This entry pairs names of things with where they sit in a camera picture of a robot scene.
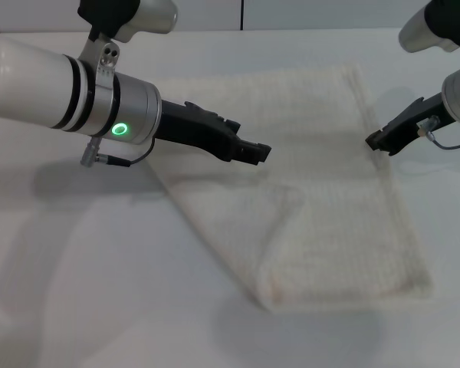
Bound left wrist camera housing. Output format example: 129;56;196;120
77;0;179;44

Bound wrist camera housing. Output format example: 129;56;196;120
398;0;460;54
77;0;179;44

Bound white waffle weave towel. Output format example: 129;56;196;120
146;64;435;315

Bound right wrist camera housing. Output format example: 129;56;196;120
398;0;460;54

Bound silver camera mount bracket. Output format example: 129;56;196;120
81;31;123;84

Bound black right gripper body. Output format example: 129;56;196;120
381;95;452;151

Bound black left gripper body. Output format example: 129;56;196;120
153;100;243;163

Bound right gripper cable with plug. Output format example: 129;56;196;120
415;117;460;149

